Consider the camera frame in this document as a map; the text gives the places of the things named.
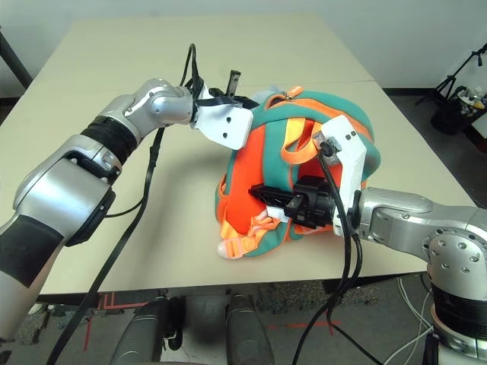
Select red floor tape lines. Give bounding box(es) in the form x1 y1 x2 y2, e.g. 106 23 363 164
83 288 148 353

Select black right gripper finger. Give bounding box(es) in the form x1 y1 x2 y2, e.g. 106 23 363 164
247 185 298 211

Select dark robot right leg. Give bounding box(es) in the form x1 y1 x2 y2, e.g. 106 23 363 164
226 290 277 365

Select orange and teal backpack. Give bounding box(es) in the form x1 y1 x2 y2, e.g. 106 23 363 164
216 85 383 262

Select red floor tape cross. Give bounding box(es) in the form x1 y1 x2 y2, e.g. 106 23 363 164
283 319 342 336

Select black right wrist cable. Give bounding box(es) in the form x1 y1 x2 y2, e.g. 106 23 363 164
294 131 385 365

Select black bin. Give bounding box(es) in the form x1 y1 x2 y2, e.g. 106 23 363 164
429 85 487 135

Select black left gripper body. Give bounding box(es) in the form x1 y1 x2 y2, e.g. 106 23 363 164
208 87 263 111

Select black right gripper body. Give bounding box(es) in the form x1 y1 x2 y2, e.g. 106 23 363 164
290 176 339 230

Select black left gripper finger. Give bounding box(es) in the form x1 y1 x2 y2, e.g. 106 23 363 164
227 70 242 96

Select black tripod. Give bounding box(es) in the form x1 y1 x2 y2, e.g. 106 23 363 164
414 40 487 106

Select black slanted frame bar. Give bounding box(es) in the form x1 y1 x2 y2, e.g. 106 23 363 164
0 26 33 90

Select white floor cable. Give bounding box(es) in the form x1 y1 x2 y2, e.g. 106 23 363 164
384 275 438 365

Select dark robot leg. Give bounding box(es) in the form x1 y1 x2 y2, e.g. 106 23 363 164
112 294 187 365
226 290 277 365

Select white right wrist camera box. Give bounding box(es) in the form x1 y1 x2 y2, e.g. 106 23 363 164
310 116 368 237

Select dark robot left leg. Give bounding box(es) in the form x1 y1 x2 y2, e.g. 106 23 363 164
112 294 187 365

